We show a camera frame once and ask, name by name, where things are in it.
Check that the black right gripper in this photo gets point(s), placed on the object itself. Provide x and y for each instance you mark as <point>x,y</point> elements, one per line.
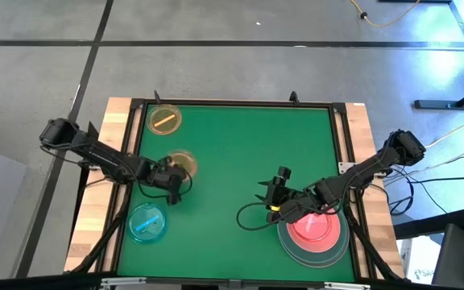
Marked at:
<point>288,201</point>

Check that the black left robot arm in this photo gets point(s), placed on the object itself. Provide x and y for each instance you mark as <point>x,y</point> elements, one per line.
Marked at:
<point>103,157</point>

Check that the green table mat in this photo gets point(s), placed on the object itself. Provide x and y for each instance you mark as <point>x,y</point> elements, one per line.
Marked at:
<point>236,161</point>

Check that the translucent red plastic plate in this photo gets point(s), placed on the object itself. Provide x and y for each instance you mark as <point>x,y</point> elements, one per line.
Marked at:
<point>316,233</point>

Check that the translucent yellow plastic plate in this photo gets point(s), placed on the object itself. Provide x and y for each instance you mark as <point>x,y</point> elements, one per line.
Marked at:
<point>157,114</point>
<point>188,161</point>

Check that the dark green plastic plate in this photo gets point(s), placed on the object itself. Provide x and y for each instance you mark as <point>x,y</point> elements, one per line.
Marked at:
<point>292,247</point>

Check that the translucent blue plastic plate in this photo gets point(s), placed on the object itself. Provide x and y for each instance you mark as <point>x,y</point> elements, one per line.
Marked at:
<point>145,235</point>

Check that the grey plastic plate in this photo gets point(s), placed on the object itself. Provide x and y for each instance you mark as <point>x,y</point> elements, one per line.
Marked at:
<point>338,258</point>

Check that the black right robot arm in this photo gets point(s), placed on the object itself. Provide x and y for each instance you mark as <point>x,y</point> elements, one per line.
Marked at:
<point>369,165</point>

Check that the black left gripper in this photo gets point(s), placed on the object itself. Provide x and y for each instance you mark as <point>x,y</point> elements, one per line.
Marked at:
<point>161,177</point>

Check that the white printed cardboard box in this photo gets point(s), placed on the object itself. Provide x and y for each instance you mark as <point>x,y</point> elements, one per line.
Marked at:
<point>417,262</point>

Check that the silver metal bracket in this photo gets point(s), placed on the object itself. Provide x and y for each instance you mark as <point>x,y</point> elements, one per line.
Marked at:
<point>346,167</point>

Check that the black aluminium table frame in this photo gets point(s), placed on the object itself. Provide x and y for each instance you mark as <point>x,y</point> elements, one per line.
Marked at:
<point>338,108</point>

